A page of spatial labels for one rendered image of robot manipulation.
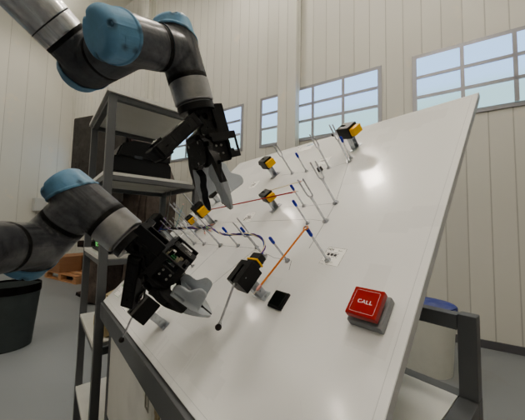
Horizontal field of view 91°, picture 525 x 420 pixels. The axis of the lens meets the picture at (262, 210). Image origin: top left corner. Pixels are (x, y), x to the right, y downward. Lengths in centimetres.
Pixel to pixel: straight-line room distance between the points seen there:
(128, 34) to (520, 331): 382
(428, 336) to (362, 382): 230
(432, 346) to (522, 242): 154
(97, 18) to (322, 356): 59
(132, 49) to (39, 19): 16
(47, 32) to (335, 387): 69
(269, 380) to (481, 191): 338
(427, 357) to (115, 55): 276
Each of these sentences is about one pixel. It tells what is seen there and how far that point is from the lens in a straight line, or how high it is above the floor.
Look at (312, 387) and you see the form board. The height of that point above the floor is 97.
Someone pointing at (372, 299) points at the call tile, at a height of 110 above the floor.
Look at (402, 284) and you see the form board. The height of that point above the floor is 112.
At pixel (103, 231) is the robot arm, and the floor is 120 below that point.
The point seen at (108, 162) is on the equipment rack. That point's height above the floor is 149.
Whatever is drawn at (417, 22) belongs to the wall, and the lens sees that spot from 443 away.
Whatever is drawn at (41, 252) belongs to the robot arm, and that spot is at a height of 116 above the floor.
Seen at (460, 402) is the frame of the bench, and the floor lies 80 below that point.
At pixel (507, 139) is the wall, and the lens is 382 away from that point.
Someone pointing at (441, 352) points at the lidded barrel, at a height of 22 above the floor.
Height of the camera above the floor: 121
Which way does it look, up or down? 4 degrees up
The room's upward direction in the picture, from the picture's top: 1 degrees clockwise
